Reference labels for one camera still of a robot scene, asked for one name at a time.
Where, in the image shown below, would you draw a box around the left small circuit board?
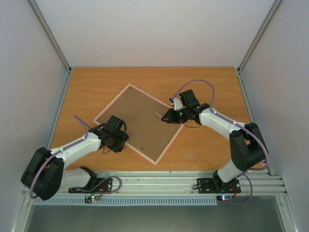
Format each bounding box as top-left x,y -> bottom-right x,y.
84,196 -> 100,203

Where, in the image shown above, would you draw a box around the grey slotted cable duct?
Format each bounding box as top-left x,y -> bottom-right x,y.
33,196 -> 217,206

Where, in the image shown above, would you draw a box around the right small circuit board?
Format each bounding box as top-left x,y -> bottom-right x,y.
217,195 -> 234,202

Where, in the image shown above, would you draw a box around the aluminium corner post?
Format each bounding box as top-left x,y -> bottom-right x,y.
236,0 -> 283,75
28,0 -> 72,73

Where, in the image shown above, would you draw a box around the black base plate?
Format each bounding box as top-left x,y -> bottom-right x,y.
192,178 -> 241,194
68,178 -> 112,193

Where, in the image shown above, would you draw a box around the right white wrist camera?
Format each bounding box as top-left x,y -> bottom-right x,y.
169,98 -> 183,111

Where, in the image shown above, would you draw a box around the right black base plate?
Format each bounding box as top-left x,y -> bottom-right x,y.
192,178 -> 241,194

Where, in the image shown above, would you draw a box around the right aluminium corner post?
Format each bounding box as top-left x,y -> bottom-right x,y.
236,0 -> 283,75

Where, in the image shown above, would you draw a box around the left aluminium corner post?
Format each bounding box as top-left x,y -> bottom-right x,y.
28,0 -> 72,73

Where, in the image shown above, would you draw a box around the small circuit board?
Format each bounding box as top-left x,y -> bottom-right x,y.
84,196 -> 100,203
217,195 -> 234,202

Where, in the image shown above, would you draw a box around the pink photo frame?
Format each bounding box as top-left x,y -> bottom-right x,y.
93,84 -> 183,166

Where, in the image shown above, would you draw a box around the aluminium rail base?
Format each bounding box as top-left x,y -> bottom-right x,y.
97,170 -> 287,196

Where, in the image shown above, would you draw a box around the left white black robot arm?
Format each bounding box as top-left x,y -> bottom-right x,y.
21,116 -> 129,201

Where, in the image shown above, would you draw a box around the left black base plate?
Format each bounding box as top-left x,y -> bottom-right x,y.
68,178 -> 112,193

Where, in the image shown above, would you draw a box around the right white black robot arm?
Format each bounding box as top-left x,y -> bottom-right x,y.
161,90 -> 268,193

